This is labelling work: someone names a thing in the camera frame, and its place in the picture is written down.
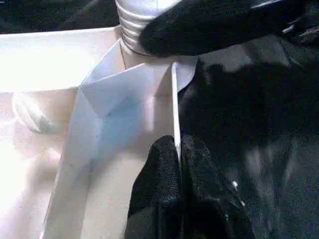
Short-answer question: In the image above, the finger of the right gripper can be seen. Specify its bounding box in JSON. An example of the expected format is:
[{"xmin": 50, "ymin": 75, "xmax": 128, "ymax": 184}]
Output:
[{"xmin": 139, "ymin": 0, "xmax": 302, "ymax": 58}]

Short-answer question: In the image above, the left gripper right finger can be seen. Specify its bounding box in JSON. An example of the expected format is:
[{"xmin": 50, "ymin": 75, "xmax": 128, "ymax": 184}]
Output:
[{"xmin": 179, "ymin": 134, "xmax": 256, "ymax": 239}]

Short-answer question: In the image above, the white plastic table leg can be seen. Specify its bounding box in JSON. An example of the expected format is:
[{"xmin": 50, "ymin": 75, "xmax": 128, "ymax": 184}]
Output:
[{"xmin": 115, "ymin": 0, "xmax": 181, "ymax": 57}]

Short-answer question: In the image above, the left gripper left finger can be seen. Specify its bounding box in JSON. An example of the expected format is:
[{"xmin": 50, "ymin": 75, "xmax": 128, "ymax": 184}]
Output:
[{"xmin": 126, "ymin": 135, "xmax": 182, "ymax": 239}]

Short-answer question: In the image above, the white plastic table top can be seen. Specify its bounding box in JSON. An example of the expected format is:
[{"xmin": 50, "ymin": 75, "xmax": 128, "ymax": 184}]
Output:
[{"xmin": 0, "ymin": 26, "xmax": 200, "ymax": 239}]

